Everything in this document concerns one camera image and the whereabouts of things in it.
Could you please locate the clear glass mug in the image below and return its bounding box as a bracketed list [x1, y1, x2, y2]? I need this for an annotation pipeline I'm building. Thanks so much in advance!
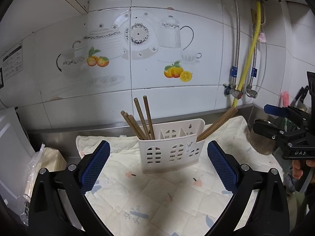
[17, 193, 31, 226]

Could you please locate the pink bottle brush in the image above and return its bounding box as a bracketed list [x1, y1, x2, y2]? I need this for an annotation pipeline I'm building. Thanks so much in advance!
[281, 91, 289, 107]

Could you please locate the wooden chopstick nine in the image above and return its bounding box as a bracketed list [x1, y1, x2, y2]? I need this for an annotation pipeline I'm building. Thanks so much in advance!
[121, 110, 142, 140]

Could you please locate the metal bowl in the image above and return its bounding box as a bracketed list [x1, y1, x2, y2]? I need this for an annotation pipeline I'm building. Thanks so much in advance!
[249, 127, 277, 155]

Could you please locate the beige plastic utensil holder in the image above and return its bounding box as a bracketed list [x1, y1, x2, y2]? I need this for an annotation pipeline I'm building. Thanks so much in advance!
[138, 118, 205, 173]

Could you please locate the wooden chopstick six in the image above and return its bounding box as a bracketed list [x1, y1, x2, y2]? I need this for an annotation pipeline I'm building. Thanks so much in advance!
[134, 98, 151, 140]

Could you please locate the right hand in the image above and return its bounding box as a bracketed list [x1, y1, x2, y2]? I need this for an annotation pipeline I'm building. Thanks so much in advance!
[292, 160, 315, 180]

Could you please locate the wooden chopstick five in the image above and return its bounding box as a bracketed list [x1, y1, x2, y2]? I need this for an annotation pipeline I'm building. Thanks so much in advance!
[143, 95, 155, 140]

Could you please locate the black handled knife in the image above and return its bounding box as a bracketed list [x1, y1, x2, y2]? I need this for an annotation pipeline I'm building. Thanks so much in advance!
[290, 85, 309, 111]

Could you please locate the wooden chopstick ten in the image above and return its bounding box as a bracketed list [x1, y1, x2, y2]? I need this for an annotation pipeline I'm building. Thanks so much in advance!
[128, 114, 147, 140]

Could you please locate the braided steel hose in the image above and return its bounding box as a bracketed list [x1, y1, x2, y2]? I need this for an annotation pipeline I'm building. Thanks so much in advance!
[225, 0, 241, 84]

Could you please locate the wooden chopstick four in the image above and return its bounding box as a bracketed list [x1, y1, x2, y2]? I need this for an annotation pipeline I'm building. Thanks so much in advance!
[122, 111, 147, 140]

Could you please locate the white quilted patterned mat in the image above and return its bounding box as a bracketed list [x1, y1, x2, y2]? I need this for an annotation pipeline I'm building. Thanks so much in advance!
[76, 116, 286, 235]

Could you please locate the yellow gas hose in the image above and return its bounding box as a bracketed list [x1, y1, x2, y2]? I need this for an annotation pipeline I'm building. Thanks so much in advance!
[231, 0, 262, 108]

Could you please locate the wooden chopstick one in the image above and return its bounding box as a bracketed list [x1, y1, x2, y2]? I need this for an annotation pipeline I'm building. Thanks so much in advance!
[196, 106, 239, 142]

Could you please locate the metal water valve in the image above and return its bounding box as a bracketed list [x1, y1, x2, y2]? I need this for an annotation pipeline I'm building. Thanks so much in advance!
[223, 84, 244, 100]

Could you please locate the beige tissue pack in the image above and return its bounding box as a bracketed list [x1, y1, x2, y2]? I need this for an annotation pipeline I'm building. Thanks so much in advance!
[24, 143, 67, 198]

